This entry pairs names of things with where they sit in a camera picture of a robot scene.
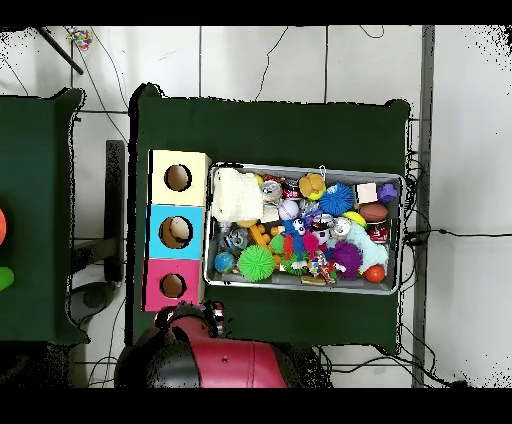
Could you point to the cream waffle cloth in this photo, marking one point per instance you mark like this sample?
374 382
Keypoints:
236 196

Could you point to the side table with green cloth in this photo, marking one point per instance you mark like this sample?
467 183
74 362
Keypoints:
36 180

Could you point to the black rod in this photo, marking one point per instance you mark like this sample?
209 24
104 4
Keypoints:
60 51

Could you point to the orange ball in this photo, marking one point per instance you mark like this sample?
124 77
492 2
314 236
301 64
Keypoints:
2 226

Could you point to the black upright panel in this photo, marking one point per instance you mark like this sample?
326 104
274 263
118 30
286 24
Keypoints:
114 200

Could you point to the mint knitted cloth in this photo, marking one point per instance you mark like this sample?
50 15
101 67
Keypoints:
370 248

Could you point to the green spiky rubber ball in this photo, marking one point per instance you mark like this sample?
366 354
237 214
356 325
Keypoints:
256 263

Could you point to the purple spiky rubber ball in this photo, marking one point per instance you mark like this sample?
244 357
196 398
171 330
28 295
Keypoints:
347 259

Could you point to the crushed clear plastic bottle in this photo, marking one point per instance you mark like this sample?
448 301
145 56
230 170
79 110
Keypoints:
236 236

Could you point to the brown toy football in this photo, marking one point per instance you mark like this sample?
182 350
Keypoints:
373 212

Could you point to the opened silver drink can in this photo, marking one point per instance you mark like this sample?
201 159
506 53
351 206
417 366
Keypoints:
272 190

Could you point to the plain wooden block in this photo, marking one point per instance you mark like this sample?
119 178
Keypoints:
366 193

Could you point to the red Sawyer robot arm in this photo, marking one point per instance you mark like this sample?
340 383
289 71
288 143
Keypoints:
232 360

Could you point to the white baseball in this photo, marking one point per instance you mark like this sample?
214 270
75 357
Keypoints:
288 209

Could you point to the orange plush toy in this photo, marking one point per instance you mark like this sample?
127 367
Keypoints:
311 186

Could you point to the wooden box with three holes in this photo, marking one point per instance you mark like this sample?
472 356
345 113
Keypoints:
192 248

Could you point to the blue spiky ball with eyes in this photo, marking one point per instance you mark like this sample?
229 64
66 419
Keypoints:
336 199

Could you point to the green round object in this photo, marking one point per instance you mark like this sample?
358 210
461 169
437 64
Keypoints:
4 278

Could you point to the bag of colourful beads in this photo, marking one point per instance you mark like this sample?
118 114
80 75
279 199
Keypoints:
82 40

